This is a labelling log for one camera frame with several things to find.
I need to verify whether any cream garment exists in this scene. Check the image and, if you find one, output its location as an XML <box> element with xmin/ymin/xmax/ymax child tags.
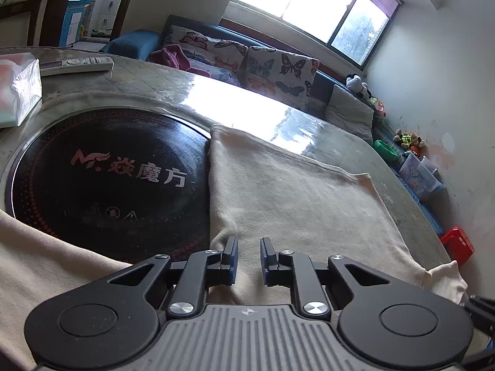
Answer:
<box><xmin>0</xmin><ymin>124</ymin><xmax>469</xmax><ymax>371</ymax></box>

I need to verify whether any pink cloth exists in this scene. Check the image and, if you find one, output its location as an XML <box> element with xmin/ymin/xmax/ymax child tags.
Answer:
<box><xmin>149</xmin><ymin>45</ymin><xmax>212</xmax><ymax>79</ymax></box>

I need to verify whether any window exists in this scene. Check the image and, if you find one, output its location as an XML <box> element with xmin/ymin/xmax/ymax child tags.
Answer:
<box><xmin>221</xmin><ymin>0</ymin><xmax>403</xmax><ymax>67</ymax></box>

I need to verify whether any green bowl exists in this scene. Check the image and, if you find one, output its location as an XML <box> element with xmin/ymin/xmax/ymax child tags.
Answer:
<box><xmin>373</xmin><ymin>140</ymin><xmax>398</xmax><ymax>160</ymax></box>

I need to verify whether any blue cabinet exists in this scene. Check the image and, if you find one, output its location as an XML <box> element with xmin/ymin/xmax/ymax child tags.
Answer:
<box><xmin>59</xmin><ymin>0</ymin><xmax>94</xmax><ymax>48</ymax></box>

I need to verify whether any dark wooden chair back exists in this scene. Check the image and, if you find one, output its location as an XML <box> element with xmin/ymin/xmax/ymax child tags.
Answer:
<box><xmin>0</xmin><ymin>0</ymin><xmax>44</xmax><ymax>48</ymax></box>

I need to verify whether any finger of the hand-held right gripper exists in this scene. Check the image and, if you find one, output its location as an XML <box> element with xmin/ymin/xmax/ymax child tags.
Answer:
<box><xmin>462</xmin><ymin>295</ymin><xmax>495</xmax><ymax>358</ymax></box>

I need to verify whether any long butterfly print pillow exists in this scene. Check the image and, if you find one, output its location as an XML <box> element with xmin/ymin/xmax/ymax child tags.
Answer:
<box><xmin>161</xmin><ymin>25</ymin><xmax>249</xmax><ymax>86</ymax></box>

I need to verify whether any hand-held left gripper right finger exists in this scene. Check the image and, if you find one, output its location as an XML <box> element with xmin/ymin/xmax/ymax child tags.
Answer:
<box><xmin>260</xmin><ymin>237</ymin><xmax>392</xmax><ymax>321</ymax></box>

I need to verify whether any pink plush toy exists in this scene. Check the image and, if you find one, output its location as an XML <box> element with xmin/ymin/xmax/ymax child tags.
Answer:
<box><xmin>367</xmin><ymin>98</ymin><xmax>387</xmax><ymax>118</ymax></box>

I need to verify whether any black and white plush toy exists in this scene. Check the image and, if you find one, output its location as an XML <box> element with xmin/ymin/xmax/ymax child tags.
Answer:
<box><xmin>345</xmin><ymin>73</ymin><xmax>372</xmax><ymax>100</ymax></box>

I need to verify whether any grey pillow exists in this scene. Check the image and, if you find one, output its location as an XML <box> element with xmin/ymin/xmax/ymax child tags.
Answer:
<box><xmin>324</xmin><ymin>84</ymin><xmax>375</xmax><ymax>144</ymax></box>

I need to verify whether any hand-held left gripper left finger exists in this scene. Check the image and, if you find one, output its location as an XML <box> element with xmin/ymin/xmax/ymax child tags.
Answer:
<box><xmin>105</xmin><ymin>236</ymin><xmax>239</xmax><ymax>319</ymax></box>

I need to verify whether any clear plastic storage box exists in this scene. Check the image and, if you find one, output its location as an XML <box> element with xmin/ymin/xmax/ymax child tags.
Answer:
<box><xmin>398</xmin><ymin>154</ymin><xmax>442</xmax><ymax>198</ymax></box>

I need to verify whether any square butterfly print pillow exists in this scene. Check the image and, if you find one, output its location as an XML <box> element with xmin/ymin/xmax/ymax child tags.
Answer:
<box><xmin>239</xmin><ymin>45</ymin><xmax>320</xmax><ymax>109</ymax></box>

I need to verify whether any blue corner sofa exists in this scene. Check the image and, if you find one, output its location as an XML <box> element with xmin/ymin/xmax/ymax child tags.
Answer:
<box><xmin>100</xmin><ymin>15</ymin><xmax>449</xmax><ymax>236</ymax></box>

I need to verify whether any black round induction cooktop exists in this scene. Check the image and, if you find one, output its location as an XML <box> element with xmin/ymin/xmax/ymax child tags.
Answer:
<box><xmin>3</xmin><ymin>106</ymin><xmax>213</xmax><ymax>264</ymax></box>

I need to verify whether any red plastic stool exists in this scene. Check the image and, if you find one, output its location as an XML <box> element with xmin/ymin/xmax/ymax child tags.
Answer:
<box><xmin>440</xmin><ymin>226</ymin><xmax>475</xmax><ymax>267</ymax></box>

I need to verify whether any white remote control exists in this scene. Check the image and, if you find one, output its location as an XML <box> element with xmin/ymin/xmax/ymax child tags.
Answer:
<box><xmin>39</xmin><ymin>57</ymin><xmax>115</xmax><ymax>77</ymax></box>

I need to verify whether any dark wooden door frame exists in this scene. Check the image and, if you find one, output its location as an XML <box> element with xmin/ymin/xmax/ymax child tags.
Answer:
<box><xmin>39</xmin><ymin>0</ymin><xmax>134</xmax><ymax>47</ymax></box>

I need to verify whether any plastic tissue pack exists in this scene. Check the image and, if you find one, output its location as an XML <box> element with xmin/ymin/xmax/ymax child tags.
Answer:
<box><xmin>0</xmin><ymin>58</ymin><xmax>43</xmax><ymax>128</ymax></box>

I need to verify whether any brown plush toy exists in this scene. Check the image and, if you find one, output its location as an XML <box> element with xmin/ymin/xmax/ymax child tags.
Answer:
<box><xmin>394</xmin><ymin>131</ymin><xmax>425</xmax><ymax>156</ymax></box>

